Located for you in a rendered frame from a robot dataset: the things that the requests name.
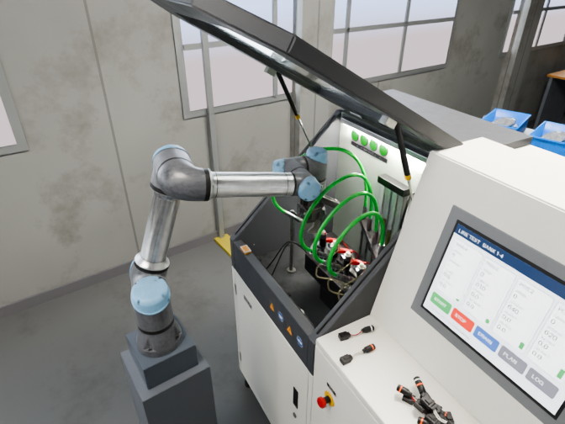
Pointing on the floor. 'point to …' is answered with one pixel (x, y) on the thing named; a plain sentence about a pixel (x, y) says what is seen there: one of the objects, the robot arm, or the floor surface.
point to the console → (411, 335)
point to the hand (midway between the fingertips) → (316, 233)
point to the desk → (552, 100)
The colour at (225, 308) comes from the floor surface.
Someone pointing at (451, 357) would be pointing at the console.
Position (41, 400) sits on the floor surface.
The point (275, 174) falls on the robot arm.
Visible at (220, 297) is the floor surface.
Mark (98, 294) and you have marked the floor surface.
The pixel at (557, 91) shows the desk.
